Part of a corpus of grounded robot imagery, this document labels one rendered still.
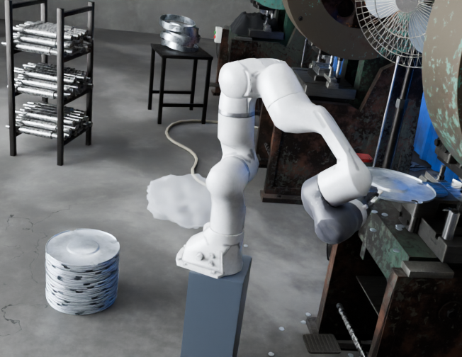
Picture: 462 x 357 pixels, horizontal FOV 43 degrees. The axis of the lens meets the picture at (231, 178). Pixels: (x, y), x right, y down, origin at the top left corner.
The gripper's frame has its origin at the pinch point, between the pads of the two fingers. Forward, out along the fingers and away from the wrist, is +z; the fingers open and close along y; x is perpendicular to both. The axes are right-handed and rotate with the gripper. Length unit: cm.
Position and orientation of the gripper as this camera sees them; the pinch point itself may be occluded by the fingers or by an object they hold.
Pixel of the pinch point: (374, 195)
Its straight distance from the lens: 180.8
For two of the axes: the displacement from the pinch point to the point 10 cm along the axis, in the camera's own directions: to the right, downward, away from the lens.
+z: 5.0, -2.1, 8.4
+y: 1.6, -9.3, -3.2
